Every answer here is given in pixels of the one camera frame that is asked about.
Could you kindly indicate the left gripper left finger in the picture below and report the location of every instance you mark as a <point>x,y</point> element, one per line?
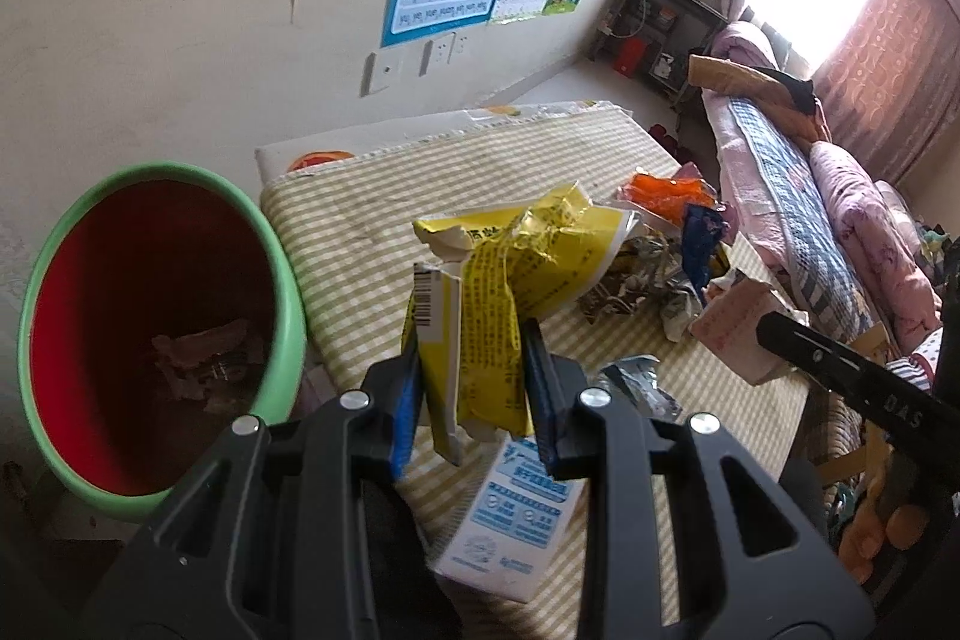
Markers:
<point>396,387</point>

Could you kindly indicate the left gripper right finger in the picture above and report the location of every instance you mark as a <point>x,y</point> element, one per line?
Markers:
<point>553,384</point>

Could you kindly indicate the yellow paper package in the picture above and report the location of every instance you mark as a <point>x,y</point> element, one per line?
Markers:
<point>491,269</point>

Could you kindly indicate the white blue milk carton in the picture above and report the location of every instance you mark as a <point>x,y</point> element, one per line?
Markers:
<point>503,541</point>

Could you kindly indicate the orange snack wrapper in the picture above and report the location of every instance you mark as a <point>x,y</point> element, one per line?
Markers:
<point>667,198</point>

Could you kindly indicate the purple plastic bag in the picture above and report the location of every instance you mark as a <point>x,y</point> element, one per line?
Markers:
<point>687,172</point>

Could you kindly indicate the green red trash bin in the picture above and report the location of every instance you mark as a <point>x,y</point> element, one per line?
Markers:
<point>153,254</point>

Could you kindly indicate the person's right hand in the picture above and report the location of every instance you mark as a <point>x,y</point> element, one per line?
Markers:
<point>902,510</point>

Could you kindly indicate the wooden chair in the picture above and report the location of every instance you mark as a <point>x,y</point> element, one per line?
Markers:
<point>831,436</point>

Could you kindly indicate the light blue crumpled wrapper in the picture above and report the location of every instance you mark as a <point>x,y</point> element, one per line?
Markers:
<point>636,377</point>

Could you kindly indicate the checkered beige table cloth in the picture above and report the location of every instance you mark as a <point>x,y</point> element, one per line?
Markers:
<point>529,187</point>

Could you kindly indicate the pink floral duvet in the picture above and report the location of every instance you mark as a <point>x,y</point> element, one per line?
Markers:
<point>864,227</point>

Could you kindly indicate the pink paper box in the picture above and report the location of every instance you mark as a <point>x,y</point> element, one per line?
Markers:
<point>734,306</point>

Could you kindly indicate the dark blue snack bag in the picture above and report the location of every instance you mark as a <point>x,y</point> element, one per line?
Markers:
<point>701,247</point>

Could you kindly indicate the blue plaid quilt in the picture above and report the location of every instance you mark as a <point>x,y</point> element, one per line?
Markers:
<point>822,279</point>

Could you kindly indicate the pink bed sheet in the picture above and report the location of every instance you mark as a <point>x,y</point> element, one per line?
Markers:
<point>741,184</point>

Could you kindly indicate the red slippers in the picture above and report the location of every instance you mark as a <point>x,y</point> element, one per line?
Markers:
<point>664,137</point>

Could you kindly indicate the pink patterned curtain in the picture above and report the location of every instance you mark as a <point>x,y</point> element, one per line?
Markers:
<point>890,90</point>

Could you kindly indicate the red container on shelf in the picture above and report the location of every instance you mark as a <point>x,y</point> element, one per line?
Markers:
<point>630,55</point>

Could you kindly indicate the tan pillow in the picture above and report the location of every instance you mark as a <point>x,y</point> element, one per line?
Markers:
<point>790,104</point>

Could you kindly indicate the dark metal shelf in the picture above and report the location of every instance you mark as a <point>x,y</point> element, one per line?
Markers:
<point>674,31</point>

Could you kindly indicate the white wall socket left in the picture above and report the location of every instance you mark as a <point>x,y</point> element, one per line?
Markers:
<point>378,73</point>

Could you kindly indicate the white wall socket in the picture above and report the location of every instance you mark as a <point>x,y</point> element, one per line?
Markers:
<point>378,73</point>
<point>459,46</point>
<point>437,53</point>

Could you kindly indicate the white wall socket middle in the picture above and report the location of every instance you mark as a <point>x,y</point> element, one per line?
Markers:
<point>437,53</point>

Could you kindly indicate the white wall socket right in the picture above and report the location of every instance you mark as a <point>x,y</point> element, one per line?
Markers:
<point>459,46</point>

